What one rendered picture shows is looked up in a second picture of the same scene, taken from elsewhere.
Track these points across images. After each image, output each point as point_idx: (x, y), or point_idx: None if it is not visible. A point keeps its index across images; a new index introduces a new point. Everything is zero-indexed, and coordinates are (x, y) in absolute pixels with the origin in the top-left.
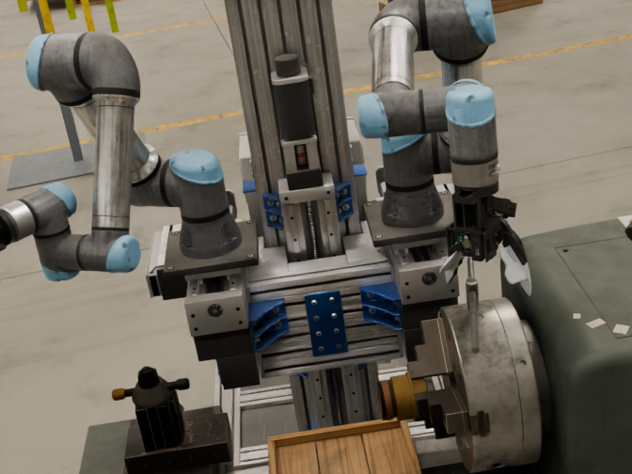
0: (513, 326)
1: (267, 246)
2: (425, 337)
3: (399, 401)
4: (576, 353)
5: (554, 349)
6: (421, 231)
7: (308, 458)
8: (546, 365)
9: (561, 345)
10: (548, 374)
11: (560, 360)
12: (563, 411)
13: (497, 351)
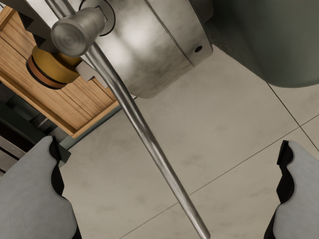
0: (173, 3)
1: None
2: (24, 13)
3: (69, 81)
4: (302, 69)
5: (250, 32)
6: None
7: (12, 55)
8: (218, 7)
9: (270, 41)
10: (219, 13)
11: (261, 58)
12: (241, 61)
13: (163, 59)
